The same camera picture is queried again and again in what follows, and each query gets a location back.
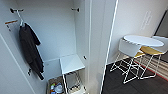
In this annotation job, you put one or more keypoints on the white wardrobe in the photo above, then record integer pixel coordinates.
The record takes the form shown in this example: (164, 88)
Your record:
(63, 30)

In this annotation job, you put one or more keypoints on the black wardrobe hook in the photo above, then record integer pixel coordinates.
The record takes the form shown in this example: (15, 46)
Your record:
(76, 9)
(15, 10)

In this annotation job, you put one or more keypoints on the brown storage box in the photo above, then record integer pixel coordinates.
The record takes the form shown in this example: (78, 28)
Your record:
(52, 81)

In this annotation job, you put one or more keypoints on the clear white bag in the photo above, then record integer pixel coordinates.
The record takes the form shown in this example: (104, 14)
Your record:
(59, 88)

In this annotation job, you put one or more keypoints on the small blue item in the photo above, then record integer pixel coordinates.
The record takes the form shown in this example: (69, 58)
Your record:
(52, 87)

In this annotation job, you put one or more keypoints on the black garment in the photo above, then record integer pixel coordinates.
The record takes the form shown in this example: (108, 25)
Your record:
(30, 50)

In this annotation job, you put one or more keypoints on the white round table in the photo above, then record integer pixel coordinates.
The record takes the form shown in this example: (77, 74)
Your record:
(143, 40)

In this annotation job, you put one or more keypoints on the white plastic hanger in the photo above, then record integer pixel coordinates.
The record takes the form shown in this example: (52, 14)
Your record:
(21, 20)

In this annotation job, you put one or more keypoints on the orange white warning sticker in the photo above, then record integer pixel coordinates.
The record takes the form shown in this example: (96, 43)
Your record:
(10, 22)

